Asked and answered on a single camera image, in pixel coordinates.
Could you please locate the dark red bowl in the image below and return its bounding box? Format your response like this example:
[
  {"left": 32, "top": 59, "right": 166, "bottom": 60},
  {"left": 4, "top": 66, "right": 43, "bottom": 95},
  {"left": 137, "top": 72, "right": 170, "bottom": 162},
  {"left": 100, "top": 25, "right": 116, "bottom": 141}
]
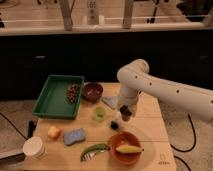
[{"left": 82, "top": 82, "right": 103, "bottom": 103}]

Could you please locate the blue sponge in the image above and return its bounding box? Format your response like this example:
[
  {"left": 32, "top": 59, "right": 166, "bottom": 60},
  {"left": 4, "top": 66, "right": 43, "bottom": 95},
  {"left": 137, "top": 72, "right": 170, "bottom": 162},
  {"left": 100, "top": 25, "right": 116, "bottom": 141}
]
[{"left": 63, "top": 128, "right": 86, "bottom": 146}]

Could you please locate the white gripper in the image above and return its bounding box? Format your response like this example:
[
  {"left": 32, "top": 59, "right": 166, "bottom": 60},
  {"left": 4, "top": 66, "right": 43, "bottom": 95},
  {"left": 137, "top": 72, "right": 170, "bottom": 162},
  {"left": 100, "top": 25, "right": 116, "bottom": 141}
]
[{"left": 117, "top": 87, "right": 139, "bottom": 115}]

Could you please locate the bunch of red grapes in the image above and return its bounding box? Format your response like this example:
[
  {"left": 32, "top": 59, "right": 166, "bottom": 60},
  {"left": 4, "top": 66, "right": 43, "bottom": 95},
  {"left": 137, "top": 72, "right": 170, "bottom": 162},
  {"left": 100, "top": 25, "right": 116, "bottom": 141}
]
[{"left": 67, "top": 84, "right": 79, "bottom": 103}]

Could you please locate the metal fork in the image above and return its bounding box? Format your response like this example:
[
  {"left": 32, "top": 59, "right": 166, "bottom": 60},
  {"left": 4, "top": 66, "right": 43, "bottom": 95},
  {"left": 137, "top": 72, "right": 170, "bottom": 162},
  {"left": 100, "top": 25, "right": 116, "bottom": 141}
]
[{"left": 83, "top": 150, "right": 104, "bottom": 161}]

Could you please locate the black power cable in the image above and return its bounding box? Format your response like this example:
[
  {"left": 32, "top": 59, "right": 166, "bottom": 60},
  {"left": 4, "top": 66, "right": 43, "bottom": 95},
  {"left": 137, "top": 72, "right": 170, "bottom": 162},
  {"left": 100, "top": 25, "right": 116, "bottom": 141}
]
[{"left": 169, "top": 114, "right": 198, "bottom": 171}]

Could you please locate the white remote control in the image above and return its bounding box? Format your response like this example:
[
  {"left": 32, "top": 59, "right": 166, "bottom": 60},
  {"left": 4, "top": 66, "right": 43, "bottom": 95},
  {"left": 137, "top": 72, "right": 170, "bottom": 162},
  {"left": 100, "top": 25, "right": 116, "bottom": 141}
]
[{"left": 86, "top": 0, "right": 99, "bottom": 25}]

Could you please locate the grey folded cloth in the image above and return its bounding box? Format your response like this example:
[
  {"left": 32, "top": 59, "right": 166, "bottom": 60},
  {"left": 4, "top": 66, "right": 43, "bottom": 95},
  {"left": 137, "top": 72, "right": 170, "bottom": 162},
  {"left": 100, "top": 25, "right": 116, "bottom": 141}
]
[{"left": 101, "top": 96, "right": 117, "bottom": 110}]

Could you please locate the metal steel cup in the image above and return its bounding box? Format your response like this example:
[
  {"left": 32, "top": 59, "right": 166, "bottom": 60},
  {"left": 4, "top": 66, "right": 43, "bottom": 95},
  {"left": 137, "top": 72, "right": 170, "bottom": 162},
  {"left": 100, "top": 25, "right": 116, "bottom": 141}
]
[{"left": 120, "top": 105, "right": 132, "bottom": 121}]

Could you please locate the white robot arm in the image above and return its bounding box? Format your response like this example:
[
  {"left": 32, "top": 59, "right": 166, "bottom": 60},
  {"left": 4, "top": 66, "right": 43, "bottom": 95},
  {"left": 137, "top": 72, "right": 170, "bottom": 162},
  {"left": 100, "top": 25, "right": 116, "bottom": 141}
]
[{"left": 117, "top": 59, "right": 213, "bottom": 125}]

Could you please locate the light green plastic cup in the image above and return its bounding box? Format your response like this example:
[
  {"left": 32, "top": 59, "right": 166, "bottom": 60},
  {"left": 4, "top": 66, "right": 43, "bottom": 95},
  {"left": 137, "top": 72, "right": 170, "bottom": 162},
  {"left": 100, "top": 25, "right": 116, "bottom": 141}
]
[{"left": 92, "top": 107, "right": 106, "bottom": 122}]

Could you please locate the black clamp on table edge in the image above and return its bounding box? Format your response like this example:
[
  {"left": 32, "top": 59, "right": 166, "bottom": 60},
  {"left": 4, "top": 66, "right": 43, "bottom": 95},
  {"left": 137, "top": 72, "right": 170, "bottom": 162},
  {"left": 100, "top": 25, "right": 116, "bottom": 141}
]
[{"left": 27, "top": 120, "right": 36, "bottom": 139}]

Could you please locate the green plastic tray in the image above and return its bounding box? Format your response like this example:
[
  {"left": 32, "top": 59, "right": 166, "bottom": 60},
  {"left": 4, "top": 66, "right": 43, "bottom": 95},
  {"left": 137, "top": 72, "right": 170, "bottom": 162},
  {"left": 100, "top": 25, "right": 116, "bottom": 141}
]
[{"left": 33, "top": 75, "right": 84, "bottom": 120}]

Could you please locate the orange bowl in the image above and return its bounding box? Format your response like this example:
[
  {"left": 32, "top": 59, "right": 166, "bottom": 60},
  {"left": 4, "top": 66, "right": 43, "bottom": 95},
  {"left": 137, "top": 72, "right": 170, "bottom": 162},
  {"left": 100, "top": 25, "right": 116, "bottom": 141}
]
[{"left": 107, "top": 131, "right": 142, "bottom": 165}]

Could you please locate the green pepper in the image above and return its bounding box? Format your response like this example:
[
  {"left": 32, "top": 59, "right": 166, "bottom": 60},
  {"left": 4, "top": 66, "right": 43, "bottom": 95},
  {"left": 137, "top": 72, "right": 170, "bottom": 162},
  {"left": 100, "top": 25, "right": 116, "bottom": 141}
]
[{"left": 80, "top": 143, "right": 108, "bottom": 162}]

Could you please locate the yellow corn cob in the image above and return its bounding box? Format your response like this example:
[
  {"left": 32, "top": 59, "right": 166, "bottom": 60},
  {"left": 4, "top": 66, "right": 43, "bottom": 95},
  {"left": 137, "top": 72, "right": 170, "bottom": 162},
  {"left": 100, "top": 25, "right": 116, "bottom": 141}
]
[{"left": 116, "top": 144, "right": 143, "bottom": 154}]

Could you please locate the white paper cup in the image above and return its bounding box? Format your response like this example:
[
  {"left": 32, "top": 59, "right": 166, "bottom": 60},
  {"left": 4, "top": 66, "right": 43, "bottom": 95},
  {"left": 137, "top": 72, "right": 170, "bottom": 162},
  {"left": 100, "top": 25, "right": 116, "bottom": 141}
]
[{"left": 23, "top": 136, "right": 45, "bottom": 158}]

